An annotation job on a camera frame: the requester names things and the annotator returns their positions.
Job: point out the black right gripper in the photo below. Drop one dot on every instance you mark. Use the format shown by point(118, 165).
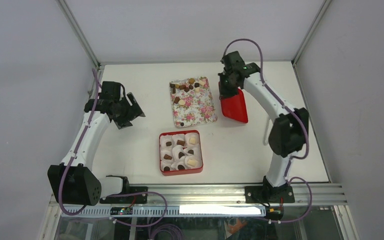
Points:
point(223, 92)

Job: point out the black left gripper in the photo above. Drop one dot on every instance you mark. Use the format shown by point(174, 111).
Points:
point(134, 111)

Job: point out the red box lid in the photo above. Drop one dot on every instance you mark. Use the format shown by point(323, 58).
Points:
point(233, 107)

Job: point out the red square chocolate box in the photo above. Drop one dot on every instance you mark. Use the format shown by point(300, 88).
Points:
point(180, 153)

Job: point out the silver metal tweezers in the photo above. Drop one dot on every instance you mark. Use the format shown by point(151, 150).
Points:
point(266, 132)

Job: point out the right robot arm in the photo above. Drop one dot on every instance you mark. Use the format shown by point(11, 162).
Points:
point(290, 125)

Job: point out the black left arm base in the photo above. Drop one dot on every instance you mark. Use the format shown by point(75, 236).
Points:
point(134, 194)

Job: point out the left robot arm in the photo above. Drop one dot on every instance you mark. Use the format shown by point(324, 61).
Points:
point(72, 181)

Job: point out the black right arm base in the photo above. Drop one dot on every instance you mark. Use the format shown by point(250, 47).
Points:
point(267, 194)

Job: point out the brown chocolate bar left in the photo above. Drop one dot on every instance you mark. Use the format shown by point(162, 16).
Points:
point(176, 100)

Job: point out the floral rectangular tray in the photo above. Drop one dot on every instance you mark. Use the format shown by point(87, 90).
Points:
point(199, 108)

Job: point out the white perforated cable duct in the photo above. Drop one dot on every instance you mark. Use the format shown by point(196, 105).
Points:
point(102, 211)

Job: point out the aluminium frame rail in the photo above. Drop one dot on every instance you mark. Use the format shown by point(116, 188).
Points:
point(323, 194)

